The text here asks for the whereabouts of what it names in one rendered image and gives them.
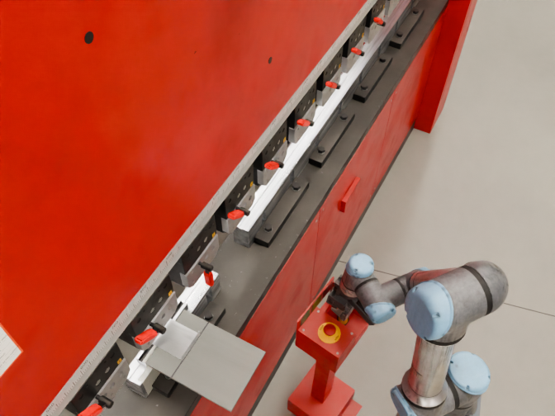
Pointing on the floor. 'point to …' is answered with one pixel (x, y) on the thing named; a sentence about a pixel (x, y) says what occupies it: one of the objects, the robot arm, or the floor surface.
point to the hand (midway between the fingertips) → (345, 318)
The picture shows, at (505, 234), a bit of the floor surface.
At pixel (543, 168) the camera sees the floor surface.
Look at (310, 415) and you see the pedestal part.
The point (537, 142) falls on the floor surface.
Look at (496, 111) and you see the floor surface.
